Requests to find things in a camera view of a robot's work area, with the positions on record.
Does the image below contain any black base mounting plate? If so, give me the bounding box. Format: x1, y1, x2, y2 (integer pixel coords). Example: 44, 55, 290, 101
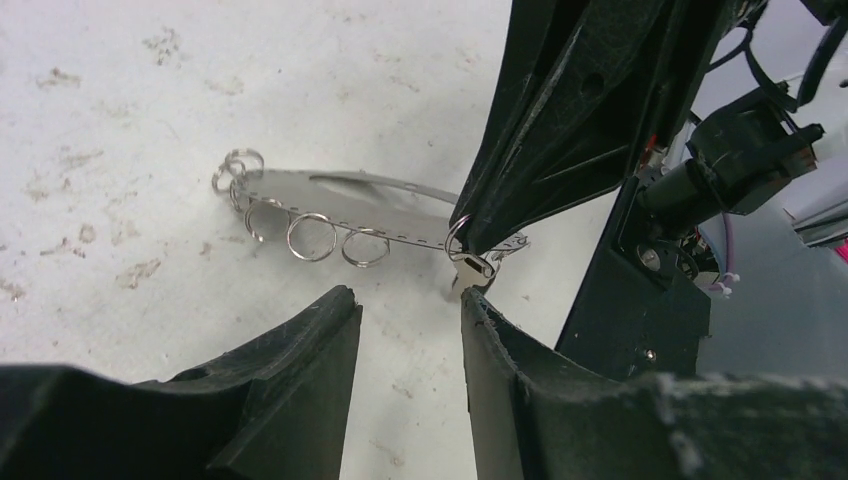
555, 178, 711, 381

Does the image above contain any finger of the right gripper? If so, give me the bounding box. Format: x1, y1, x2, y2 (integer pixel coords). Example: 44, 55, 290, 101
452, 1, 736, 254

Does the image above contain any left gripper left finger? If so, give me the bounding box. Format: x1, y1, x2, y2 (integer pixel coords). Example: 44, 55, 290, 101
140, 285, 363, 479

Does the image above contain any grey key holder with rings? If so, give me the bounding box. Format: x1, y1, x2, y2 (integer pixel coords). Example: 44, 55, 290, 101
210, 147, 531, 270

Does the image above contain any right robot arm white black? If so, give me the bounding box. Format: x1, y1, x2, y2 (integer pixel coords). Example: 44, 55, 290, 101
444, 1, 847, 258

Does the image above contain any key with black tag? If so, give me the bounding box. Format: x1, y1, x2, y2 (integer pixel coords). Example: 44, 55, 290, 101
450, 254, 499, 299

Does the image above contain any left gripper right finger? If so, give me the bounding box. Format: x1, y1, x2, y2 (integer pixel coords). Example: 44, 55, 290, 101
461, 289, 640, 479

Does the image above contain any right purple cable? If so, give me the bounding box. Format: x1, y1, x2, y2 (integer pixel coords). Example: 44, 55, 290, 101
708, 211, 742, 298

